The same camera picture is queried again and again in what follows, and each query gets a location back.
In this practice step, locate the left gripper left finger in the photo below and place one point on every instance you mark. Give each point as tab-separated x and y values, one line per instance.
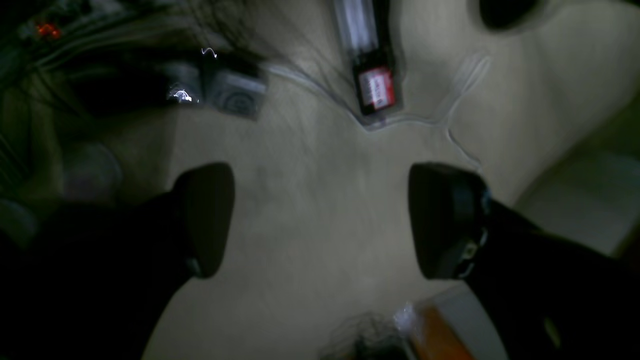
91	283

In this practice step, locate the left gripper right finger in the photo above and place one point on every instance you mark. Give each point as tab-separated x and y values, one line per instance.
549	298

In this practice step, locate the grey square adapter box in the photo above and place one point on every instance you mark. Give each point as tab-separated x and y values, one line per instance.
233	84

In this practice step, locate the white power strip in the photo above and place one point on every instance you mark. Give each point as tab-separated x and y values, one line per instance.
66	19

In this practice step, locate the red labelled black device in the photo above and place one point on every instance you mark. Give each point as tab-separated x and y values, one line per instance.
363	28

